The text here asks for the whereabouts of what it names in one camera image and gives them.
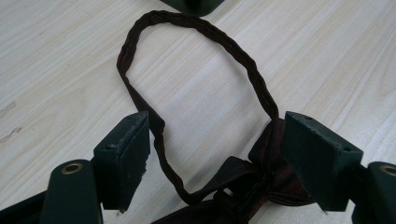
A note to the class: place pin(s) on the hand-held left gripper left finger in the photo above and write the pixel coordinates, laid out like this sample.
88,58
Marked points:
124,161

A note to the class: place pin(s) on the dark rounded stand base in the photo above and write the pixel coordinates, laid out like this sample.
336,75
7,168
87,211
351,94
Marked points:
194,6

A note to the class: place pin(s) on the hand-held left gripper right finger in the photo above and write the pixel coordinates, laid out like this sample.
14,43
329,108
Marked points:
320,165

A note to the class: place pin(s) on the red striped necktie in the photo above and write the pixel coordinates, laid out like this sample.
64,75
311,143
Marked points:
236,174

